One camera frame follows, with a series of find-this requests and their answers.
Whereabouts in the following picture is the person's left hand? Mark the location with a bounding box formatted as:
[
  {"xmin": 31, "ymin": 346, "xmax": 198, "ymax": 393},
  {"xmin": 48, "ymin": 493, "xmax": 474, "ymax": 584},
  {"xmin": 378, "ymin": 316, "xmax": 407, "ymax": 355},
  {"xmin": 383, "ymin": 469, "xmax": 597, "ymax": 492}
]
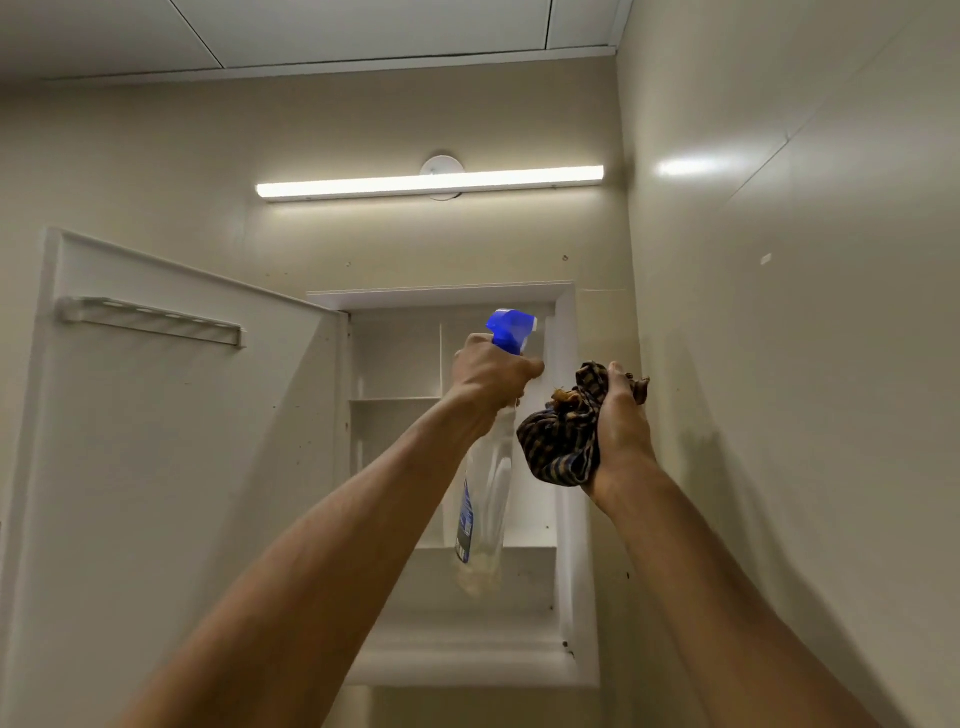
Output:
[{"xmin": 448, "ymin": 333, "xmax": 546, "ymax": 421}]

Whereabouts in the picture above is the person's right hand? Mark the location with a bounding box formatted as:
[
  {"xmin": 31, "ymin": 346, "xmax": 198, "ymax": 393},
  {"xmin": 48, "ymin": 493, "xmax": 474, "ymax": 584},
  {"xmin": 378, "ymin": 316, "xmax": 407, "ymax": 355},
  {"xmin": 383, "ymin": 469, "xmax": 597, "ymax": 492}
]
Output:
[{"xmin": 581, "ymin": 361, "xmax": 658, "ymax": 505}]

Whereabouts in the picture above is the dark plaid cloth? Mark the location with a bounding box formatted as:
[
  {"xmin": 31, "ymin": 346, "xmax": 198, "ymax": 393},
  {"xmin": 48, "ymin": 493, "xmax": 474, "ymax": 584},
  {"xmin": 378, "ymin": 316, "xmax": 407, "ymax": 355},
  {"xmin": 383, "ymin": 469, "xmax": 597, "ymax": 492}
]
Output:
[{"xmin": 516, "ymin": 361, "xmax": 651, "ymax": 489}]

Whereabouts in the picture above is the clear spray bottle blue trigger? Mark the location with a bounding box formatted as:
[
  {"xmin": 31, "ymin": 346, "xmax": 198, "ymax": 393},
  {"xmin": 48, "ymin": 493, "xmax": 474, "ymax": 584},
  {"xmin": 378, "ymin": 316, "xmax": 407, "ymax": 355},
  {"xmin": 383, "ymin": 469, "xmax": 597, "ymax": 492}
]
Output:
[{"xmin": 453, "ymin": 308, "xmax": 539, "ymax": 598}]

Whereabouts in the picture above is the person's left forearm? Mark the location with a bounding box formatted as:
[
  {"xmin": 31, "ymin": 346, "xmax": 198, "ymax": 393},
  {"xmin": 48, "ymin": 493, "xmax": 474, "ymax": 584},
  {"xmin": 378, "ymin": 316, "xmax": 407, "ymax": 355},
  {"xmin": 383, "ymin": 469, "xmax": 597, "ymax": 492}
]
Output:
[{"xmin": 112, "ymin": 390, "xmax": 502, "ymax": 728}]

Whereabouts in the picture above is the person's right forearm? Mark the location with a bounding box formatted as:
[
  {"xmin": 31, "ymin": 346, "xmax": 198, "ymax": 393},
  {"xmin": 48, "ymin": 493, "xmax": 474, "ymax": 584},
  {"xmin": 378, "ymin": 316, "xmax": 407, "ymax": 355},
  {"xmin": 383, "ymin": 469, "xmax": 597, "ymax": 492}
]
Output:
[{"xmin": 591, "ymin": 454, "xmax": 882, "ymax": 728}]

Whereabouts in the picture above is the long white light bar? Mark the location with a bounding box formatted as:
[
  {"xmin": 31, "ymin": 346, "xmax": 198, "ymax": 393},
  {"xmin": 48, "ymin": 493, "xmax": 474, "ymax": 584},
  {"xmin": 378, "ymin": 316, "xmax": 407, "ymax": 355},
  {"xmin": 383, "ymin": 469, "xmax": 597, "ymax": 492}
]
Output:
[{"xmin": 255, "ymin": 165, "xmax": 606, "ymax": 202}]

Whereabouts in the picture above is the white cabinet door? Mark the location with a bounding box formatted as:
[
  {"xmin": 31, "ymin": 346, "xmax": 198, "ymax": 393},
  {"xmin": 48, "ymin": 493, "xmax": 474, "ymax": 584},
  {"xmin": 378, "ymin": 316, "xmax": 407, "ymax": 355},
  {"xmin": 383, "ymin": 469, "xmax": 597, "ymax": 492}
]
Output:
[{"xmin": 0, "ymin": 228, "xmax": 352, "ymax": 728}]

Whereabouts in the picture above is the white door rack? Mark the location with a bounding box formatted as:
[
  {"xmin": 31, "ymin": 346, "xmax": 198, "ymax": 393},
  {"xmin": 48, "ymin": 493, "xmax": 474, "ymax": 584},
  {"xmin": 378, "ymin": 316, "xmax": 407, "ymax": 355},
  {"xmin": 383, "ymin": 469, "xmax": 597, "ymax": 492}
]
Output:
[{"xmin": 57, "ymin": 296, "xmax": 247, "ymax": 350}]

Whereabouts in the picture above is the white wall cabinet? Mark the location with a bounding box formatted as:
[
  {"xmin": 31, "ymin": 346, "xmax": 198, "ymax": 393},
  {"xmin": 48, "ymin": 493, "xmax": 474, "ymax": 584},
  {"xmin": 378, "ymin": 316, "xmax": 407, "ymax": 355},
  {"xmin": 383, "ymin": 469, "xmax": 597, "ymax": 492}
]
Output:
[{"xmin": 306, "ymin": 281, "xmax": 603, "ymax": 690}]

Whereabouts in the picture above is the round white light mount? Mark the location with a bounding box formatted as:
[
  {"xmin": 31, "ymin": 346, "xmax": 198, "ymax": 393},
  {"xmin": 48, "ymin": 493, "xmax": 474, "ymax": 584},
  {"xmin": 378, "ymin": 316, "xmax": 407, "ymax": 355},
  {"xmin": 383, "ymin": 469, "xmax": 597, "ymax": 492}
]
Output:
[{"xmin": 419, "ymin": 154, "xmax": 465, "ymax": 202}]

